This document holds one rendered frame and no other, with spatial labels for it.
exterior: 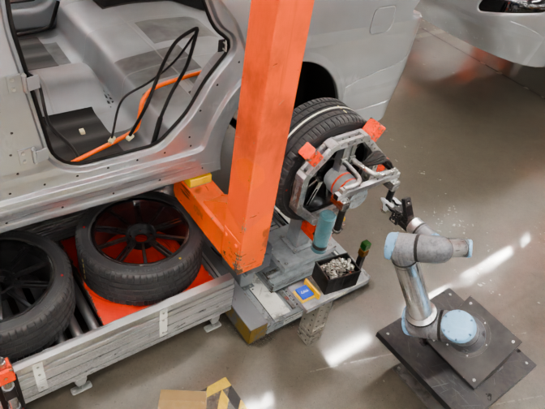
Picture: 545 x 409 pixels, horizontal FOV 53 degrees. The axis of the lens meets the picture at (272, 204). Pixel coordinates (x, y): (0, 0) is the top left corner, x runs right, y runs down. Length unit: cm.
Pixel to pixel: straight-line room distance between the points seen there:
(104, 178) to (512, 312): 264
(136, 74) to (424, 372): 220
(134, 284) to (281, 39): 142
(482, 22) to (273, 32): 320
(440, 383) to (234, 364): 106
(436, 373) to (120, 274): 163
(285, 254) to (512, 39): 271
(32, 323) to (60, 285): 22
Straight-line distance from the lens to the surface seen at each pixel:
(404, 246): 231
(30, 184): 257
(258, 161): 228
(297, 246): 334
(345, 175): 283
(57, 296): 272
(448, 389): 294
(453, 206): 447
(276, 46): 201
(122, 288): 284
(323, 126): 271
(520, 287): 408
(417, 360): 297
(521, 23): 495
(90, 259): 285
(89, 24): 379
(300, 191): 271
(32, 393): 284
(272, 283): 321
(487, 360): 299
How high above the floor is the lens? 259
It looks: 41 degrees down
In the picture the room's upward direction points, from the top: 11 degrees clockwise
